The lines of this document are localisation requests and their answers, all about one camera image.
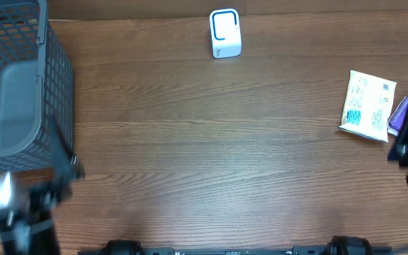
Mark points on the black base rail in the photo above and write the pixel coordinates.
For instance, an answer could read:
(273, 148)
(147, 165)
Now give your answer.
(339, 245)

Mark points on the yellow snack bag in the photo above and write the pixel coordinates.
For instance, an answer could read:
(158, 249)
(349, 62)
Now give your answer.
(367, 106)

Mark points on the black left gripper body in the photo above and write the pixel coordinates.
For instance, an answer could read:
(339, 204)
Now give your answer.
(44, 190)

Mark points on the white barcode scanner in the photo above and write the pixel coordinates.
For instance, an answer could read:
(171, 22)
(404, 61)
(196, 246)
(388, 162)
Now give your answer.
(225, 32)

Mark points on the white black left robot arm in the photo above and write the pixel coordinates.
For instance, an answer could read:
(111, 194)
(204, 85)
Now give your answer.
(31, 241)

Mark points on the grey plastic shopping basket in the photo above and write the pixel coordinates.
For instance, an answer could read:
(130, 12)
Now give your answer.
(36, 85)

